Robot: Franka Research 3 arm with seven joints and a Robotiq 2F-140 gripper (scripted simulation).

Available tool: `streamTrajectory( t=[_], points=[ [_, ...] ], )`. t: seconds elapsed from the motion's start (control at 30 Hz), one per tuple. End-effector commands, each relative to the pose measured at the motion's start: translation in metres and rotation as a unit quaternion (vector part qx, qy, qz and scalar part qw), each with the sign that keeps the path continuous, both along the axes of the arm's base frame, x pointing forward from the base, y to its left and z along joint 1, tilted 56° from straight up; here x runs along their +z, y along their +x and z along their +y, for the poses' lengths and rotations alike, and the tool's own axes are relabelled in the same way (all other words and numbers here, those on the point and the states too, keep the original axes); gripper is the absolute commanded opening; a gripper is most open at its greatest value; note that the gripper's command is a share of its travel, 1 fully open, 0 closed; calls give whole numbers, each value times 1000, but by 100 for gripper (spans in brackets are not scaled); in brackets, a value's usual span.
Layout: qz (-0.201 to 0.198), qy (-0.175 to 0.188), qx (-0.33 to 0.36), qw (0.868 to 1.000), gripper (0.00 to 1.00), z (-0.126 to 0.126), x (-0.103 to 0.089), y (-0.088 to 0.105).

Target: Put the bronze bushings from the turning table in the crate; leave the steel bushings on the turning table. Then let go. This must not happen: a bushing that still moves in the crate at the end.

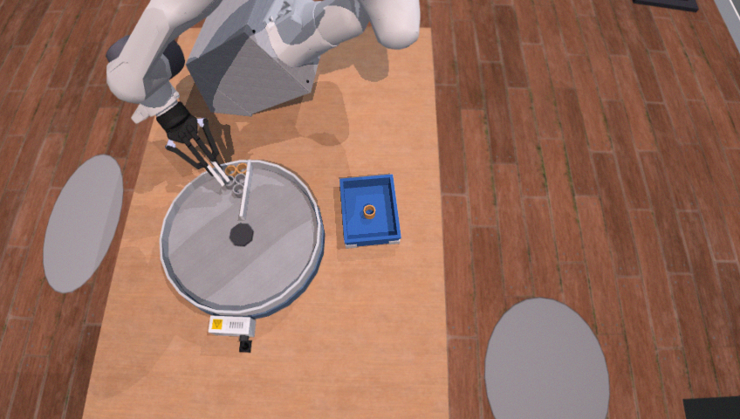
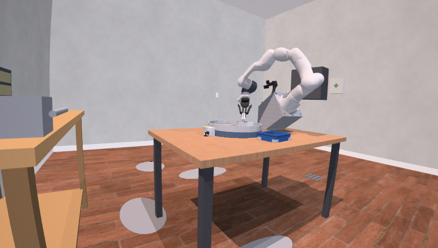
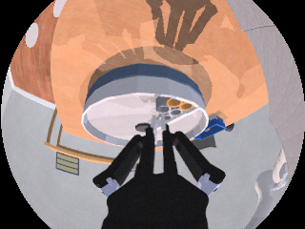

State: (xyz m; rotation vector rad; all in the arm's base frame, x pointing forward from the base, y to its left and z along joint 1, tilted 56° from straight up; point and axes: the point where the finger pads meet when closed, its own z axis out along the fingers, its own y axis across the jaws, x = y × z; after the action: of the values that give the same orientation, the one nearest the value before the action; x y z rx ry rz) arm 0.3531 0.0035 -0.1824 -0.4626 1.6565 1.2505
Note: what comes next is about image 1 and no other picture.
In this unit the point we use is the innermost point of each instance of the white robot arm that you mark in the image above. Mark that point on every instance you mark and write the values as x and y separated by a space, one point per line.
145 61

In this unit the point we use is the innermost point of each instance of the blue crate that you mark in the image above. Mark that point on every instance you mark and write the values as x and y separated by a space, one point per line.
356 194

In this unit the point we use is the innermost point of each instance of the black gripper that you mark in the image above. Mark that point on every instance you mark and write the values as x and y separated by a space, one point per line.
181 126

